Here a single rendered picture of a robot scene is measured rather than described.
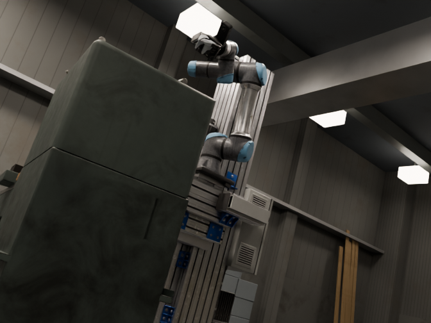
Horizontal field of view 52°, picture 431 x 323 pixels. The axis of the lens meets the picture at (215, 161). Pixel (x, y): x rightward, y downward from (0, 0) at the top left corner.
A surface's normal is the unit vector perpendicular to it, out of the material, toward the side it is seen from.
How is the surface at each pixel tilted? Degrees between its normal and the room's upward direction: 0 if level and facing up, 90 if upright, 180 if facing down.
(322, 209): 90
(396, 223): 90
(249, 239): 90
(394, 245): 90
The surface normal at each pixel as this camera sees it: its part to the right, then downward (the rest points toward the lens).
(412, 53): -0.75, -0.38
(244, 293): 0.59, -0.09
